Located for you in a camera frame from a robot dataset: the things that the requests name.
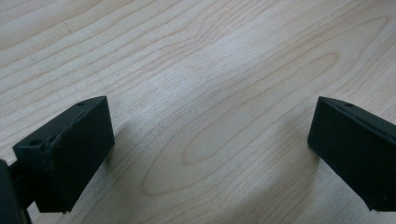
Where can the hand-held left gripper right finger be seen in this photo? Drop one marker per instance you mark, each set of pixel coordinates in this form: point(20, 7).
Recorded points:
point(355, 149)

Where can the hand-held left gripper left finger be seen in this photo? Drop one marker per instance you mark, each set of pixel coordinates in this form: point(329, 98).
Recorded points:
point(68, 155)

